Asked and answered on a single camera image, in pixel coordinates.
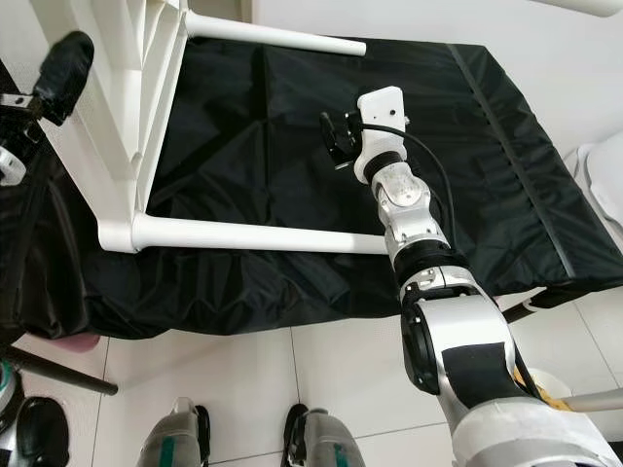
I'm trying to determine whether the white plastic table top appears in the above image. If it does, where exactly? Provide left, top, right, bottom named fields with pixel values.
left=29, top=0, right=192, bottom=256

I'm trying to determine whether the grey left robot foot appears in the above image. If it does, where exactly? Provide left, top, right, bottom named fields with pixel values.
left=135, top=396, right=211, bottom=467

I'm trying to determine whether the beige stick handle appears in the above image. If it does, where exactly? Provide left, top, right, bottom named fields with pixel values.
left=559, top=388, right=623, bottom=415

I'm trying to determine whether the grey right robot foot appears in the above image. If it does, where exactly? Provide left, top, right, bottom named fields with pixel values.
left=281, top=401, right=367, bottom=467

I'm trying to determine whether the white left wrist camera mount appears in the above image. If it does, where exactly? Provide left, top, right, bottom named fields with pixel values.
left=0, top=144, right=28, bottom=189

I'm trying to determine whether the white plastic chair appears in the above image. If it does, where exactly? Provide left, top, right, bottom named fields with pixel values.
left=564, top=129, right=623, bottom=246

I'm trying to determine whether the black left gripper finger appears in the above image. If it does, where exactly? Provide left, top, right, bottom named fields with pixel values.
left=33, top=30, right=96, bottom=126

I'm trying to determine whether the black table cloth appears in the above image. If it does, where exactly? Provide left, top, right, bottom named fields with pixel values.
left=0, top=37, right=623, bottom=338

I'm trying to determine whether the grey robot foot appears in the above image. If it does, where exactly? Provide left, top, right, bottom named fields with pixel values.
left=281, top=401, right=367, bottom=467
left=135, top=396, right=211, bottom=467

